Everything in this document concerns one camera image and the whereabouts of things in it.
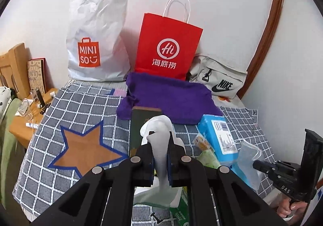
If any lemon print wipe sachet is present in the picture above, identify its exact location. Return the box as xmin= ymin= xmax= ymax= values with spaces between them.
xmin=193 ymin=133 xmax=212 ymax=151

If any white mint sock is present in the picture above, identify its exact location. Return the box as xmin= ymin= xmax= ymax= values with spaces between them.
xmin=133 ymin=114 xmax=186 ymax=209

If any small green tissue pack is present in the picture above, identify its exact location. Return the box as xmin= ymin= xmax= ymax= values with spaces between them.
xmin=197 ymin=149 xmax=221 ymax=169

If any green wet wipe packet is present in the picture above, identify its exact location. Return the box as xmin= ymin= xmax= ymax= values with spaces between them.
xmin=170 ymin=187 xmax=189 ymax=226

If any person's right hand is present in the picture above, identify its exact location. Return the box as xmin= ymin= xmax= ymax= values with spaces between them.
xmin=277 ymin=198 xmax=308 ymax=224

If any brown star marker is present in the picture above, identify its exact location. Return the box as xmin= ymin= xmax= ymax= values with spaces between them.
xmin=48 ymin=121 xmax=128 ymax=177

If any blue tissue pack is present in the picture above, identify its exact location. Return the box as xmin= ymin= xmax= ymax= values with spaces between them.
xmin=198 ymin=114 xmax=251 ymax=186

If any dark green tea tin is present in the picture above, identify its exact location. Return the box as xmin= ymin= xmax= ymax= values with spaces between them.
xmin=129 ymin=106 xmax=162 ymax=157

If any grey checked cloth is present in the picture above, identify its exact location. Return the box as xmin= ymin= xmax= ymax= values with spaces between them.
xmin=13 ymin=83 xmax=275 ymax=225

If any purple towel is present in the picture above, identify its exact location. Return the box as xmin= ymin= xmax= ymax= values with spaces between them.
xmin=117 ymin=73 xmax=223 ymax=125

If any wooden bedside table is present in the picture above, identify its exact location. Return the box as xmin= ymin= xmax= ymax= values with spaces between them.
xmin=9 ymin=102 xmax=43 ymax=149

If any grey Nike waist bag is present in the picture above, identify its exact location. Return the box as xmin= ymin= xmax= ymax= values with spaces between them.
xmin=189 ymin=55 xmax=247 ymax=99

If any white spotted pillow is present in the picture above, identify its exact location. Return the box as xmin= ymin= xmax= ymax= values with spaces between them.
xmin=0 ymin=86 xmax=12 ymax=124

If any patterned book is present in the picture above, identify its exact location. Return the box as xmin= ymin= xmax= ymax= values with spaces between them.
xmin=27 ymin=58 xmax=47 ymax=94

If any white Miniso plastic bag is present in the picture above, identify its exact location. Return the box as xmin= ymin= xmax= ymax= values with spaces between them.
xmin=66 ymin=0 xmax=130 ymax=82

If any wooden headboard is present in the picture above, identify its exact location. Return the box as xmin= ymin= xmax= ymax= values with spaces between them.
xmin=0 ymin=43 xmax=30 ymax=99

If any red Haidilao paper bag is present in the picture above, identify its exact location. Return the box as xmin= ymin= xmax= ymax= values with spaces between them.
xmin=134 ymin=0 xmax=203 ymax=80

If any brown wooden door frame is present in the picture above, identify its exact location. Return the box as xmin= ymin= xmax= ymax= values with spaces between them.
xmin=237 ymin=0 xmax=284 ymax=99

